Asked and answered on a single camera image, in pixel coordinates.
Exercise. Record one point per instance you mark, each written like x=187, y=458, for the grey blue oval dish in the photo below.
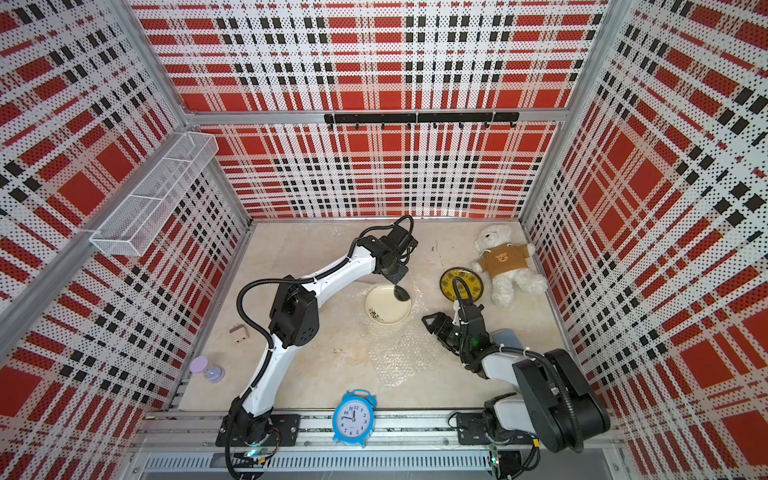
x=506, y=338

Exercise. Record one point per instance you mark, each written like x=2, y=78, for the bubble wrap sheet of cream plate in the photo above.
x=399, y=352

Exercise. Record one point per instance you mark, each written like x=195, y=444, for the white wire mesh basket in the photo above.
x=136, y=222

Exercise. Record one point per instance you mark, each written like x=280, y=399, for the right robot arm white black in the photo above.
x=550, y=400

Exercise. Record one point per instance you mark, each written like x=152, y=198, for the black hook rail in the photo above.
x=422, y=117

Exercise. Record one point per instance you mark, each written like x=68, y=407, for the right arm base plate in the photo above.
x=484, y=428

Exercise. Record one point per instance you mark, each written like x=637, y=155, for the white teddy bear brown shirt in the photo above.
x=506, y=263

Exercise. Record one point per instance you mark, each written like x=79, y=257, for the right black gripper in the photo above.
x=434, y=328

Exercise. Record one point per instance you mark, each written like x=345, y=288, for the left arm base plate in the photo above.
x=282, y=429

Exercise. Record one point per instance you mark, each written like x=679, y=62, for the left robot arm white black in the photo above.
x=294, y=320

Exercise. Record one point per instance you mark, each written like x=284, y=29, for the small beige wooden block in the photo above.
x=239, y=333

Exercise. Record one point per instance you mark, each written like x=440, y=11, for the blue alarm clock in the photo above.
x=354, y=418

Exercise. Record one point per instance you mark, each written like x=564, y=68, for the yellow patterned plate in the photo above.
x=462, y=280

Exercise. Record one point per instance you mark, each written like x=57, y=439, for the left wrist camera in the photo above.
x=400, y=240

